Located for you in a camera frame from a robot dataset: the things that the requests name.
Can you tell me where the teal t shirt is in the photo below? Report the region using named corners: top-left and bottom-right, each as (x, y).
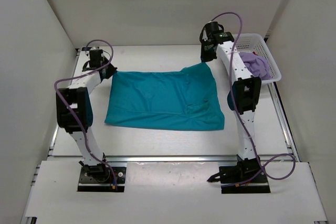
top-left (104, 63), bottom-right (225, 131)

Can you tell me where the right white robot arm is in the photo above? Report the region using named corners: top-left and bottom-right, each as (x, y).
top-left (199, 21), bottom-right (261, 161)

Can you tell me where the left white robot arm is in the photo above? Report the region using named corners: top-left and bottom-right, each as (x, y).
top-left (55, 47), bottom-right (117, 182)

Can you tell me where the white plastic basket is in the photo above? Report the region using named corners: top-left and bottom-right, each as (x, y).
top-left (236, 34), bottom-right (281, 85)

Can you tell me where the purple t shirt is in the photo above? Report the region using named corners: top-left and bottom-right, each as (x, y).
top-left (239, 52), bottom-right (271, 80)

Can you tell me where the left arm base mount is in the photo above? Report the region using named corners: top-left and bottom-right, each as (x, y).
top-left (77, 161), bottom-right (127, 193)

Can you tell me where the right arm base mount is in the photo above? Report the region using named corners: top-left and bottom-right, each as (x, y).
top-left (207, 157), bottom-right (271, 194)

